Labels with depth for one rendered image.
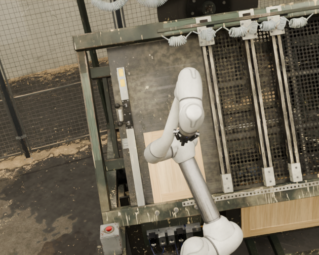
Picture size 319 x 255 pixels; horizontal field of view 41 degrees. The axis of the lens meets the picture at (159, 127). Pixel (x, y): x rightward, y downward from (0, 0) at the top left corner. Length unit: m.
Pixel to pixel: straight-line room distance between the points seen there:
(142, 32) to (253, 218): 1.65
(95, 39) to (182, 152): 1.02
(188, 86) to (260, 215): 1.80
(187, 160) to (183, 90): 0.63
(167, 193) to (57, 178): 2.22
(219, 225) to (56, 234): 2.18
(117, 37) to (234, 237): 1.46
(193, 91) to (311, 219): 2.05
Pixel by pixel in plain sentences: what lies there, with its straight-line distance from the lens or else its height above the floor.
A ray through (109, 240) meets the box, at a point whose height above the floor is 0.90.
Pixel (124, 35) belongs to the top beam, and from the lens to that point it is 2.89.
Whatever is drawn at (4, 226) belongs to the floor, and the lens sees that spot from 4.58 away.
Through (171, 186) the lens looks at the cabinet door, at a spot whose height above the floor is 0.97.
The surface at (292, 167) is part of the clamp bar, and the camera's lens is 3.02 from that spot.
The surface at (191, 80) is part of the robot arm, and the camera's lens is 1.87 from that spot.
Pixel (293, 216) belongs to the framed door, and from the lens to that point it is 3.56.
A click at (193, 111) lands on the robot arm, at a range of 1.77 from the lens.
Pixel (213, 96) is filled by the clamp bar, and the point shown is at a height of 1.46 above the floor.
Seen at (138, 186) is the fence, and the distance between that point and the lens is 2.92.
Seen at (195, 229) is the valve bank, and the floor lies 0.72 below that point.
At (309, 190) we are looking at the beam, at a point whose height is 0.84.
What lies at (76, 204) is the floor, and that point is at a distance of 4.51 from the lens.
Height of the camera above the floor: 2.85
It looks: 32 degrees down
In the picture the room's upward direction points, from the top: 8 degrees counter-clockwise
